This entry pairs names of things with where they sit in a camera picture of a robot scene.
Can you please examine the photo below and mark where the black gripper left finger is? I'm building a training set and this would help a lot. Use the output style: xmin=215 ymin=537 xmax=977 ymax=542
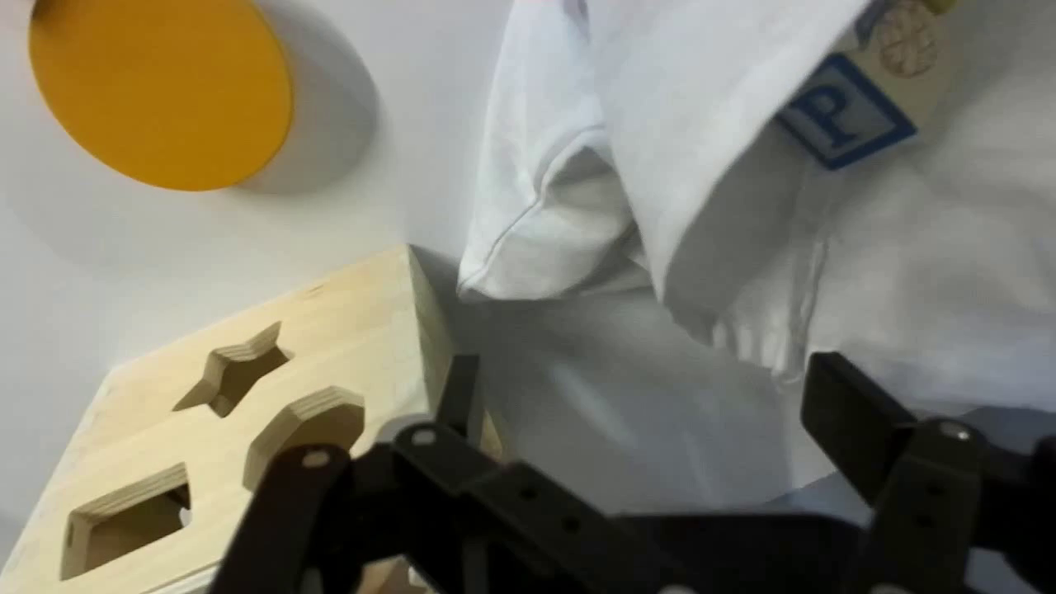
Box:
xmin=209 ymin=352 xmax=665 ymax=594

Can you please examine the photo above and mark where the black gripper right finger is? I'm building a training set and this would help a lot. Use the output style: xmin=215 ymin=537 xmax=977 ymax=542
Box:
xmin=803 ymin=349 xmax=1056 ymax=594

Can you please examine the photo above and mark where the white plastic bag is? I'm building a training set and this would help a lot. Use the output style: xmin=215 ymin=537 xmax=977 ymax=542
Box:
xmin=456 ymin=0 xmax=1056 ymax=521

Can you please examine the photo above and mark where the wooden shape sorter box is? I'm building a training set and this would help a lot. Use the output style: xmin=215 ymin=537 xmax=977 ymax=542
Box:
xmin=0 ymin=242 xmax=506 ymax=594

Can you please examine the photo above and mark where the wooden alphabet block blue letter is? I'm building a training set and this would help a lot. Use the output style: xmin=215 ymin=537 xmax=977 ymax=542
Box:
xmin=773 ymin=0 xmax=971 ymax=176

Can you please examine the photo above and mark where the yellow wooden disc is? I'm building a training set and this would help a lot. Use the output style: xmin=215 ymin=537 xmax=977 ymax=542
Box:
xmin=26 ymin=0 xmax=296 ymax=196

